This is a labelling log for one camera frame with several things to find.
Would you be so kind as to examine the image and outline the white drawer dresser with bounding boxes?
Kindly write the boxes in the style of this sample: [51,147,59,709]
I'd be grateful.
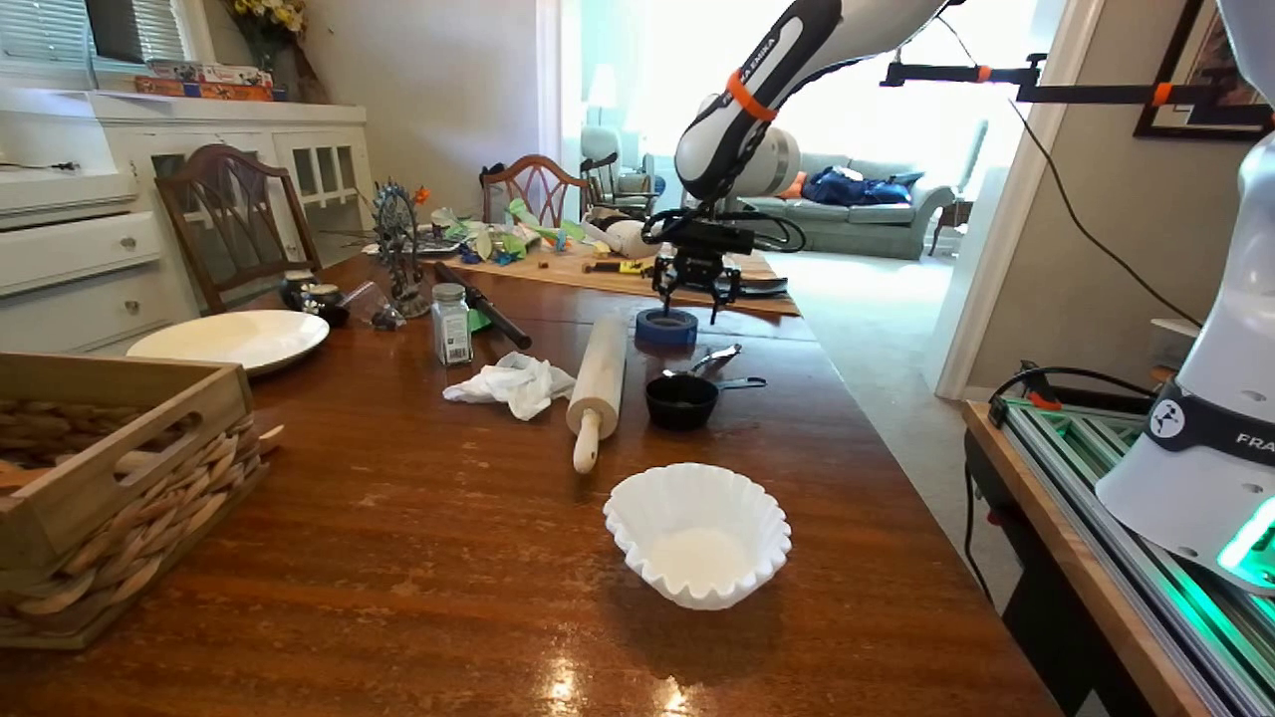
[0,164,204,360]

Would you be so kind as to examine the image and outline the green clutter pile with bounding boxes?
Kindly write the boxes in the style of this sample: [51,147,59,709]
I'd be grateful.
[443,195,609,268]

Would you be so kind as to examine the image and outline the orange items on cabinet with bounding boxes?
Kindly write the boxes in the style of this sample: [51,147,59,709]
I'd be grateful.
[132,60,281,102]

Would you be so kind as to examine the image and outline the grey green sofa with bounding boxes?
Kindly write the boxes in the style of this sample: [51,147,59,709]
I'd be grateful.
[734,152,961,261]

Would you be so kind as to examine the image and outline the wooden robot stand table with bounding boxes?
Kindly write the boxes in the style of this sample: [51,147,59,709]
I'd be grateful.
[961,384,1275,717]

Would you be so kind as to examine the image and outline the small glass spice jar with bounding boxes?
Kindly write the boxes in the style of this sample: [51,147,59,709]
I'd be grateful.
[428,279,477,370]

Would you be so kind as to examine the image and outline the black gripper cable loops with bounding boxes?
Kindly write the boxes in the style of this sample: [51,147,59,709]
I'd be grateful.
[643,202,808,261]

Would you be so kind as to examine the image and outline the dark framed wall picture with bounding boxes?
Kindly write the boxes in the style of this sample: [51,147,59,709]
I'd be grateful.
[1131,0,1275,142]

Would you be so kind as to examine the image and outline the white ceramic bowl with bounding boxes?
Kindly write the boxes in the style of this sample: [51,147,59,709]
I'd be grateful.
[601,214,671,261]

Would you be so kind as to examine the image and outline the wooden rolling pin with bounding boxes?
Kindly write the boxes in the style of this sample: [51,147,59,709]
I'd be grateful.
[564,312,634,476]

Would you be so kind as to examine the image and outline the blue clothing pile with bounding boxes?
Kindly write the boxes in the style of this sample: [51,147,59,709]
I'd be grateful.
[801,164,929,212]

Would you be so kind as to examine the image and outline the small black object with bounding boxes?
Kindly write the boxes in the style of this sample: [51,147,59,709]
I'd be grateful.
[281,269,354,332]

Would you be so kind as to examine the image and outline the woven wicker basket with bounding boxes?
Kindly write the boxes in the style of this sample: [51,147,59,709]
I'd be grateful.
[0,345,286,653]

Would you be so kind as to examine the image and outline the white glass door cabinet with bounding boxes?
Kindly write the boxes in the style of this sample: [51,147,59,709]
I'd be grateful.
[83,89,379,269]

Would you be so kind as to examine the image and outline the vase with yellow flowers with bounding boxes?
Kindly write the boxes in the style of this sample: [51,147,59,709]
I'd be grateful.
[228,0,323,102]

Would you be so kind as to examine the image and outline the dark carved wooden chair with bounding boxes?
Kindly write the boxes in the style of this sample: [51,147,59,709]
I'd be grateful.
[148,138,323,314]

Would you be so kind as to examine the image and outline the black cable on stand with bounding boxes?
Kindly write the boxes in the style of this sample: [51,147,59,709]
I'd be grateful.
[985,361,1161,430]

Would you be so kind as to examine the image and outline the grey metal figurine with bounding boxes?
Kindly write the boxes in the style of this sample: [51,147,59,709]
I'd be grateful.
[366,178,431,333]

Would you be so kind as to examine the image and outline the thin black hanging cable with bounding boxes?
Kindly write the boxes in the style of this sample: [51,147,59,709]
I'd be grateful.
[932,10,1209,332]

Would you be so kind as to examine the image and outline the reddish wooden chair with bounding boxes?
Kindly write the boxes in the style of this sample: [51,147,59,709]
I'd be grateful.
[477,152,594,231]

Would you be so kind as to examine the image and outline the crumpled white napkin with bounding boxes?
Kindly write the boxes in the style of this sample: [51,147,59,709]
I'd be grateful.
[440,345,577,426]

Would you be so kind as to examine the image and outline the black measuring cup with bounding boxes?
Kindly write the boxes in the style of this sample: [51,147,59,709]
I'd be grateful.
[643,370,772,434]

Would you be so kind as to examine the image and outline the grey armchair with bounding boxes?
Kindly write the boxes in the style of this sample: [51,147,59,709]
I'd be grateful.
[577,127,671,214]

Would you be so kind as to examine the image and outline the white dinner plate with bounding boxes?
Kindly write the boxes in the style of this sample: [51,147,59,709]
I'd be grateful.
[125,308,337,374]

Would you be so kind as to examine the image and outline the black camera boom bar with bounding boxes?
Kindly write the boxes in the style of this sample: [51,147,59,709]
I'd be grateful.
[880,50,1275,131]

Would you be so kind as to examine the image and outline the silver metal spoon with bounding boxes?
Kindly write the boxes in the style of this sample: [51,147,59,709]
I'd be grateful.
[683,342,746,384]

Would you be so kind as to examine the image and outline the blue masking tape roll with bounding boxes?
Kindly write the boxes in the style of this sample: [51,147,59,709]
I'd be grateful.
[630,308,700,360]

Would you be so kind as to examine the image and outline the white paper coffee filter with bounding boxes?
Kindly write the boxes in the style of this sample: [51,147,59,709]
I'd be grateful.
[598,458,799,616]

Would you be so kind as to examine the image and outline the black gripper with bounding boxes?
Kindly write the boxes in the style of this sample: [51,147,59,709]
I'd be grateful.
[655,212,768,328]

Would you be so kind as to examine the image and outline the black handled utensil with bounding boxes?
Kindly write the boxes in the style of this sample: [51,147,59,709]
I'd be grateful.
[461,281,533,350]

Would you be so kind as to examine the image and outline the long wooden cutting board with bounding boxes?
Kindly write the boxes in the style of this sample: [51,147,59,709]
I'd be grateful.
[435,247,807,328]

